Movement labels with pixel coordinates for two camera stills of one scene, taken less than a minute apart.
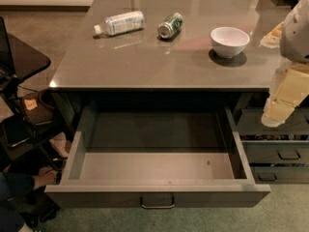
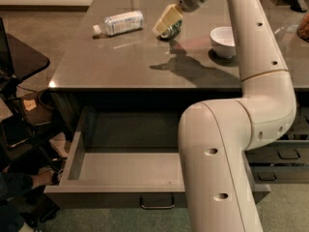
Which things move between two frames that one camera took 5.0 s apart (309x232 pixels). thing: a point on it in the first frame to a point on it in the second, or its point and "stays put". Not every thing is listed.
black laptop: (7, 69) stays put
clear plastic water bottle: (121, 23) stays put
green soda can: (167, 29) stays put
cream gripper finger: (276, 112) to (171, 15)
